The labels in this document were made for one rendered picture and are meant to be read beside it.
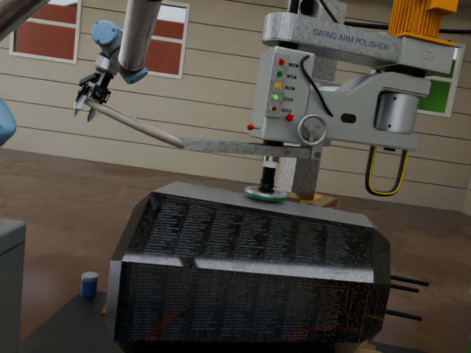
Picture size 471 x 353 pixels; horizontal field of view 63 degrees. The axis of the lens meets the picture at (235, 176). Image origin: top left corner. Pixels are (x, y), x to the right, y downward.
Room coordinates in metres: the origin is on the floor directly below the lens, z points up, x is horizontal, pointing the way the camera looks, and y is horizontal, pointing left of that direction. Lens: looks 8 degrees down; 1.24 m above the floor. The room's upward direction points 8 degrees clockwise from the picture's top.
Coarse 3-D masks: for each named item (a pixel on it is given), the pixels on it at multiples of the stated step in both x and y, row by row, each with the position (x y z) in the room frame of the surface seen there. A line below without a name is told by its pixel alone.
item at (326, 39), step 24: (264, 24) 1.89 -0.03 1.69; (288, 24) 1.80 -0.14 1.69; (312, 24) 1.82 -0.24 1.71; (336, 24) 1.85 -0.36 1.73; (312, 48) 1.89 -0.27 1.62; (336, 48) 1.86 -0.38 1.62; (360, 48) 1.89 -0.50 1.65; (384, 48) 1.93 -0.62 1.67; (408, 48) 1.94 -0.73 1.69; (432, 48) 1.98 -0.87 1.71; (408, 72) 1.99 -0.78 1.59; (432, 72) 2.03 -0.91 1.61
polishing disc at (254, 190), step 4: (248, 188) 1.89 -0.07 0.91; (252, 188) 1.91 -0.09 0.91; (256, 188) 1.92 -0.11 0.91; (248, 192) 1.85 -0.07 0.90; (252, 192) 1.83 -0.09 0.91; (256, 192) 1.82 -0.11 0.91; (260, 192) 1.84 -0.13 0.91; (264, 192) 1.86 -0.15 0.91; (276, 192) 1.91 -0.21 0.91; (280, 192) 1.92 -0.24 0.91; (284, 192) 1.94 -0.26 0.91; (264, 196) 1.81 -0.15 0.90; (268, 196) 1.81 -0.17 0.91; (272, 196) 1.81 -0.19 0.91; (276, 196) 1.82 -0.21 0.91; (280, 196) 1.83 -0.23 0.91; (284, 196) 1.85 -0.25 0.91
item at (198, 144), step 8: (192, 144) 1.74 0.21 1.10; (200, 144) 1.75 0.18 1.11; (208, 144) 1.76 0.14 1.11; (216, 144) 1.77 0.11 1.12; (224, 144) 1.78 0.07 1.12; (232, 144) 1.79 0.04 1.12; (240, 144) 1.80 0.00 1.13; (248, 144) 1.81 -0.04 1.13; (256, 144) 1.83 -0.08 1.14; (216, 152) 1.78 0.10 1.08; (224, 152) 1.79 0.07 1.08; (232, 152) 1.80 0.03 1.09; (240, 152) 1.81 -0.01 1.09; (248, 152) 1.82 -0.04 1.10; (256, 152) 1.83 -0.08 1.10; (264, 152) 1.84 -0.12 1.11; (272, 152) 1.85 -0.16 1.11; (280, 152) 1.86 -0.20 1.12; (288, 152) 1.86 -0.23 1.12; (296, 152) 1.88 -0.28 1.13; (304, 152) 1.89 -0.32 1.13
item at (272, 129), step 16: (272, 48) 1.82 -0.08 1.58; (288, 48) 1.80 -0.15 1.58; (304, 64) 1.82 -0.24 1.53; (288, 80) 1.80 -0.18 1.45; (304, 80) 1.82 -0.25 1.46; (256, 96) 1.95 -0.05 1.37; (288, 96) 1.81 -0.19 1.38; (304, 96) 1.83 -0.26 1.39; (256, 112) 1.92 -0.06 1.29; (304, 112) 1.83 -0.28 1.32; (272, 128) 1.79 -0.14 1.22; (288, 128) 1.81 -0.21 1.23; (272, 144) 1.86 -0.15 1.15
